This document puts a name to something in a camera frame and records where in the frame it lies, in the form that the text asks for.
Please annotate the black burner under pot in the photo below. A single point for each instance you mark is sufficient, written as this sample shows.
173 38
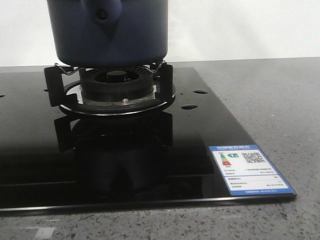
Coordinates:
113 85

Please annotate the black pot support under pot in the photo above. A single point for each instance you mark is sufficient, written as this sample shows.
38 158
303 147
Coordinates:
65 91

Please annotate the dark blue cooking pot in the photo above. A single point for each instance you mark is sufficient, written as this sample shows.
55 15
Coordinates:
109 33

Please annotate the black glass gas stove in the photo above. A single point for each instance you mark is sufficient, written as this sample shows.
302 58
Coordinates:
56 163

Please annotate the blue energy label sticker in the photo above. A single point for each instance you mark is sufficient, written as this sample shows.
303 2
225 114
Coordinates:
247 171

